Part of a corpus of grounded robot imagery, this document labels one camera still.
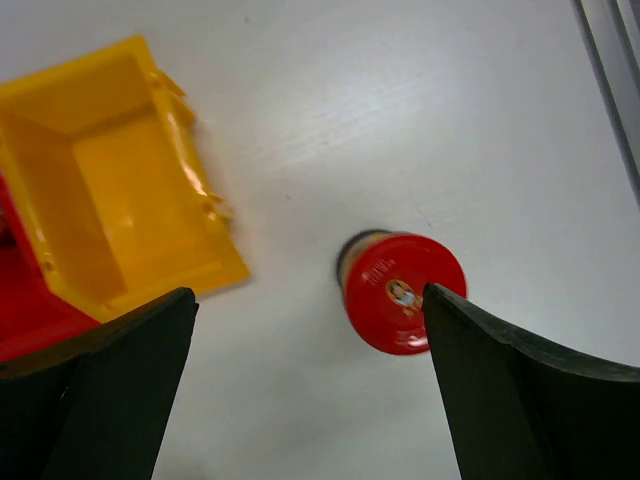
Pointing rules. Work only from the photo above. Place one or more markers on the aluminium table rail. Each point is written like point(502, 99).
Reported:
point(610, 31)

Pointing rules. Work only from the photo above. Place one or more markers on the red plastic bin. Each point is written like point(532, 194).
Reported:
point(32, 317)

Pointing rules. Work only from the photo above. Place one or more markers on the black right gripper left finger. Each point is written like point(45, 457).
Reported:
point(96, 405)

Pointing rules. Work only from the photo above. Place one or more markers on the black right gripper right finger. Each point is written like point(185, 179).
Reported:
point(520, 406)

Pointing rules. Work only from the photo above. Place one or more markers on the yellow plastic bin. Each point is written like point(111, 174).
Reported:
point(100, 164)

